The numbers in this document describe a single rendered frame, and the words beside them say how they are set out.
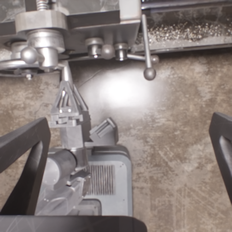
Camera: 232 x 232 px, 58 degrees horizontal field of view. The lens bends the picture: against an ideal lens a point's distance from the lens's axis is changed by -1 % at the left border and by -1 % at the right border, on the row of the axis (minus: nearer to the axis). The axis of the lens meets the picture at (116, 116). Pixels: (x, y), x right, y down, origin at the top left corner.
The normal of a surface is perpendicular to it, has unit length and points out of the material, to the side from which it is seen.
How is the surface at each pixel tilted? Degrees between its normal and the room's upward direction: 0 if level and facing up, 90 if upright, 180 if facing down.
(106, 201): 0
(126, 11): 0
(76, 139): 11
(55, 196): 74
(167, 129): 0
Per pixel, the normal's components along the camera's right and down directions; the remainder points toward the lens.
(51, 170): -0.39, 0.12
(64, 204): 0.78, 0.24
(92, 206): -0.03, 0.10
